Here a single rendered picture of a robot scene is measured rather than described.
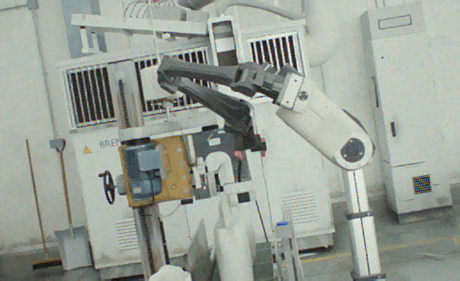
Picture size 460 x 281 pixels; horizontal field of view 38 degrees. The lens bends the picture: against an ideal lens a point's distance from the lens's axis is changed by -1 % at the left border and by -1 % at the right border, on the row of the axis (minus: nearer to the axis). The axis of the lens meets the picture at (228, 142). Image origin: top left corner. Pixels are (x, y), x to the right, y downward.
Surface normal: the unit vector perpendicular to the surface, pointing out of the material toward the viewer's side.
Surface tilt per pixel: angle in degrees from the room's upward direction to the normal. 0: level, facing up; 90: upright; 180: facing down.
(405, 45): 90
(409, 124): 90
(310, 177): 90
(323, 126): 115
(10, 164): 90
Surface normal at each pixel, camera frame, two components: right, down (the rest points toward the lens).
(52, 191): -0.04, 0.06
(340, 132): 0.39, 0.41
